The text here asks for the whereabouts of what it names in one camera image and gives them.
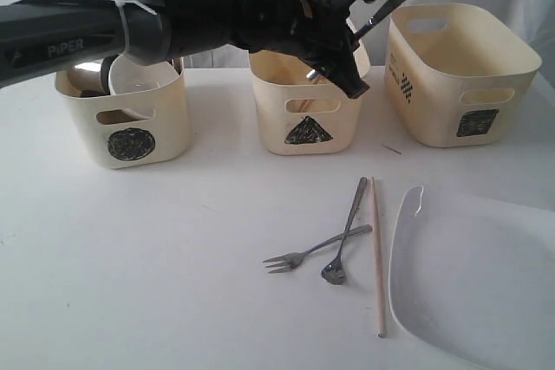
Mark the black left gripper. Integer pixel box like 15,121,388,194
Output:
238,0,369,99

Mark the dark wooden chopstick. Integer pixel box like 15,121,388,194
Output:
297,100,312,113

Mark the white plastic bowl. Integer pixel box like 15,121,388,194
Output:
108,55,180,95

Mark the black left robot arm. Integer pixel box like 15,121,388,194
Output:
1,0,368,99

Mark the cream bin with triangle mark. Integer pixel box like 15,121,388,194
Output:
249,18,371,156

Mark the small thin pin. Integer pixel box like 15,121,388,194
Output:
382,144,402,155

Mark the cream bin with square mark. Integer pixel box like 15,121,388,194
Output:
384,3,542,147

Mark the light wooden chopstick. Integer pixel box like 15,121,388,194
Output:
370,177,387,339

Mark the cream bin with circle mark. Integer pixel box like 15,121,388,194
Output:
55,71,192,169

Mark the stainless steel fork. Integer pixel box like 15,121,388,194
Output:
262,224,373,275

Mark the stainless steel spoon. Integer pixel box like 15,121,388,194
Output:
321,177,368,286

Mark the white square plate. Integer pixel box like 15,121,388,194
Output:
388,185,554,369

